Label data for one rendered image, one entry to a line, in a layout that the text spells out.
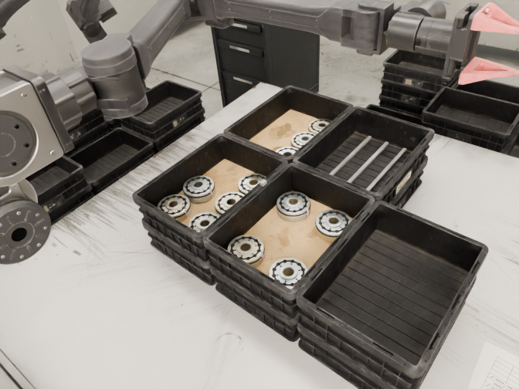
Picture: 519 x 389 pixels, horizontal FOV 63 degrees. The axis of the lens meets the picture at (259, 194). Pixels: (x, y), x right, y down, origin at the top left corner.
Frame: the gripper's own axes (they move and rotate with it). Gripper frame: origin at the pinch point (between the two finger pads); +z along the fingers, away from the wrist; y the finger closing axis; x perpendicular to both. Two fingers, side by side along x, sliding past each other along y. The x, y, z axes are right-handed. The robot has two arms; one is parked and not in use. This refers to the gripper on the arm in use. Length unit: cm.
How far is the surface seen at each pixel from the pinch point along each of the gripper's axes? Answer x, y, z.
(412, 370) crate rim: 25, 53, 3
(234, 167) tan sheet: -12, 62, -76
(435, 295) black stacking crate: -2, 63, -1
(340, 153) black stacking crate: -40, 62, -50
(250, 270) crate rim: 25, 52, -38
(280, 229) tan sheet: 2, 62, -46
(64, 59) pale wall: -97, 115, -360
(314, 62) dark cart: -175, 104, -149
